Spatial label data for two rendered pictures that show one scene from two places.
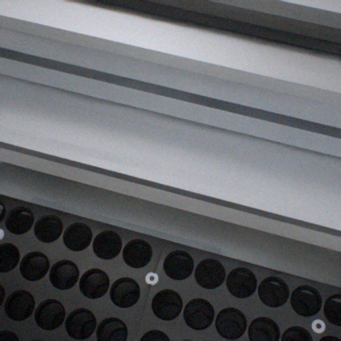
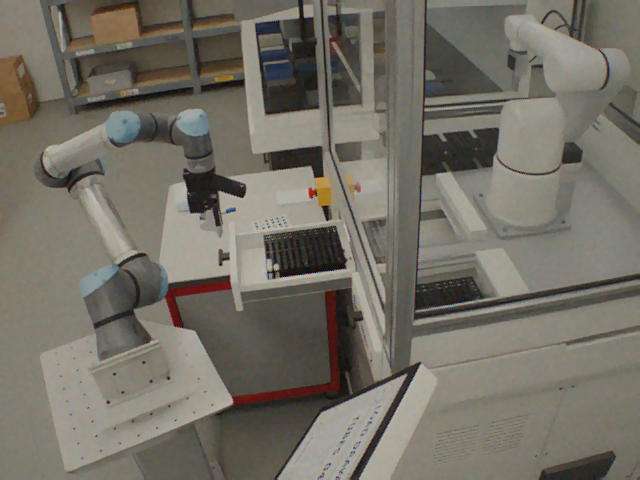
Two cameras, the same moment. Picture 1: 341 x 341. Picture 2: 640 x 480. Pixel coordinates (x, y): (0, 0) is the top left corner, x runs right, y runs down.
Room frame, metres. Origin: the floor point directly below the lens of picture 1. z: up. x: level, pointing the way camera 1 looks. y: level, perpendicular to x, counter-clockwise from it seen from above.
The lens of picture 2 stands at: (0.75, 0.83, 1.91)
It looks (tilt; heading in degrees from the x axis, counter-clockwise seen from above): 36 degrees down; 241
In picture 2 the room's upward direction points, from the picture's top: 4 degrees counter-clockwise
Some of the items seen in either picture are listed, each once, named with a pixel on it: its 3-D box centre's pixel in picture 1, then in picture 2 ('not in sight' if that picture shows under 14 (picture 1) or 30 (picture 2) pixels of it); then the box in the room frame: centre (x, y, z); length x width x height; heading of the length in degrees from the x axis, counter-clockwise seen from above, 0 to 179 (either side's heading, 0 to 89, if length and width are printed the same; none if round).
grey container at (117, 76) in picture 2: not in sight; (112, 77); (-0.16, -4.47, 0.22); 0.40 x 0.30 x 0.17; 157
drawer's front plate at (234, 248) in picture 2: not in sight; (235, 264); (0.32, -0.45, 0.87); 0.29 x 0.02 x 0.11; 66
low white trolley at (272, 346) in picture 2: not in sight; (255, 296); (0.14, -0.81, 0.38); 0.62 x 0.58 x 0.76; 66
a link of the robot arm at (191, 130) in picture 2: not in sight; (194, 133); (0.36, -0.47, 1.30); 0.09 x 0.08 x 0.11; 118
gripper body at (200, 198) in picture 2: not in sight; (202, 187); (0.37, -0.47, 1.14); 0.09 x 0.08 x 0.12; 157
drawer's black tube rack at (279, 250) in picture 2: not in sight; (303, 256); (0.14, -0.36, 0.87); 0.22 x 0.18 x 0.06; 156
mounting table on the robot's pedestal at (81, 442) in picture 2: not in sight; (133, 391); (0.73, -0.31, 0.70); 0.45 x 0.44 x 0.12; 177
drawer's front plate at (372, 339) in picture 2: not in sight; (366, 324); (0.16, -0.03, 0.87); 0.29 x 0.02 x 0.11; 66
